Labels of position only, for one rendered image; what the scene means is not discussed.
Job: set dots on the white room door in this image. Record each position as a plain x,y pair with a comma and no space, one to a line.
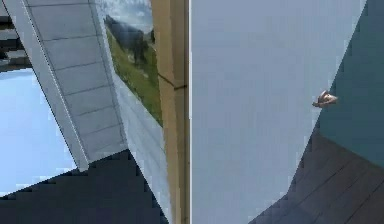
246,100

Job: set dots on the window with green landscape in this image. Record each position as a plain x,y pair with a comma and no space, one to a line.
136,56

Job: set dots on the white panelled door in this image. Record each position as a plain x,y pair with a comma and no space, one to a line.
80,83

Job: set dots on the grey slatted shelf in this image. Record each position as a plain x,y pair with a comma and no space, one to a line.
11,46

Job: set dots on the beige wooden door frame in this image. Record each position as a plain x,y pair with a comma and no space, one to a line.
173,110

